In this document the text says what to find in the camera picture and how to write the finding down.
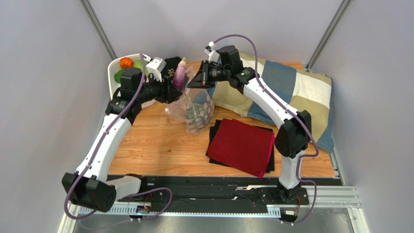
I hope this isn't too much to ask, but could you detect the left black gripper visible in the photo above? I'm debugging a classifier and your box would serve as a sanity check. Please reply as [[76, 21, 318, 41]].
[[136, 72, 183, 105]]

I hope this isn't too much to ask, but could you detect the purple toy eggplant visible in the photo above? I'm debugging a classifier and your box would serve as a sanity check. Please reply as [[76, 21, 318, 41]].
[[172, 57, 187, 91]]

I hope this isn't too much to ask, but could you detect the clear zip top bag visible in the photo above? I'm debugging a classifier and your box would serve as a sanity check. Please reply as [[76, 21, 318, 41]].
[[165, 66, 215, 135]]

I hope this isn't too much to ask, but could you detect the green netted toy melon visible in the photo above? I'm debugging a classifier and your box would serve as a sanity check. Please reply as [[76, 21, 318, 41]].
[[186, 103, 212, 129]]

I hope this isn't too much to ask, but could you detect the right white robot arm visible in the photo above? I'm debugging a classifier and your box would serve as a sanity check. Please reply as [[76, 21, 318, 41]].
[[188, 43, 311, 202]]

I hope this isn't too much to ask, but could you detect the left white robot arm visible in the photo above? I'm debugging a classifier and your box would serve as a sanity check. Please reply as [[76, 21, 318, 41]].
[[62, 67, 182, 212]]

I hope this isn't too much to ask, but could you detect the black baseball cap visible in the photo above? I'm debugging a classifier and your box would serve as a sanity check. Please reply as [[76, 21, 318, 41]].
[[161, 56, 182, 81]]

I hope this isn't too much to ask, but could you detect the green toy cabbage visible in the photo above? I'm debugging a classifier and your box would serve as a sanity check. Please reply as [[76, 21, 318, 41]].
[[133, 60, 149, 77]]

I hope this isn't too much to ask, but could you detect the green toy bell pepper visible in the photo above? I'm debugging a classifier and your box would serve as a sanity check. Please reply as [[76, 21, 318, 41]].
[[114, 69, 124, 83]]

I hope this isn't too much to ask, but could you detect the white plastic basket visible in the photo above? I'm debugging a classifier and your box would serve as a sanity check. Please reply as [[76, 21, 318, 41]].
[[107, 53, 155, 108]]

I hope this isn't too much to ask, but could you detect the red folded cloth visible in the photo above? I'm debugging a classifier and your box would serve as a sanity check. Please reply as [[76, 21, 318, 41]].
[[206, 119, 275, 178]]

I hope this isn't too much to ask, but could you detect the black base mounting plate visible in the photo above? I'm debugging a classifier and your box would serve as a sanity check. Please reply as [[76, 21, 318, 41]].
[[122, 176, 311, 214]]

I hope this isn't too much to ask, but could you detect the checked blue beige pillow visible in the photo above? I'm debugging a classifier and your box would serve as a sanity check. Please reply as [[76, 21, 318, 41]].
[[207, 58, 334, 153]]

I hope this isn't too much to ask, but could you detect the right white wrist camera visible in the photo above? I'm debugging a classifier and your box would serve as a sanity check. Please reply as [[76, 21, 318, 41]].
[[204, 41, 220, 63]]

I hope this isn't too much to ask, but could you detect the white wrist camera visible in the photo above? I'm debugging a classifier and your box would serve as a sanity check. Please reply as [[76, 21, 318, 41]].
[[204, 41, 220, 63], [143, 54, 166, 82]]

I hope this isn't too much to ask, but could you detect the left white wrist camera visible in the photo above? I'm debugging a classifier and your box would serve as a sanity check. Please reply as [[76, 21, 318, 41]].
[[143, 54, 166, 82]]

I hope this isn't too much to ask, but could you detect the left corner aluminium post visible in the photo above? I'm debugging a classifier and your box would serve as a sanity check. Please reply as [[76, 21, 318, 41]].
[[79, 0, 117, 60]]

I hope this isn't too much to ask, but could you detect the corner aluminium post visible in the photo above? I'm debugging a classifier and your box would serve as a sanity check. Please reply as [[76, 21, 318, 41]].
[[305, 0, 353, 72], [79, 0, 117, 60]]

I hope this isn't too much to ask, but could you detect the right corner aluminium post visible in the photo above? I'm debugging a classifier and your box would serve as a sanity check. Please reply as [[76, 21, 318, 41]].
[[305, 0, 353, 72]]

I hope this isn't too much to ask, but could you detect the aluminium frame rail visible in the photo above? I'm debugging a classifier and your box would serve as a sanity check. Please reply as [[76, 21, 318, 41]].
[[61, 176, 369, 233]]

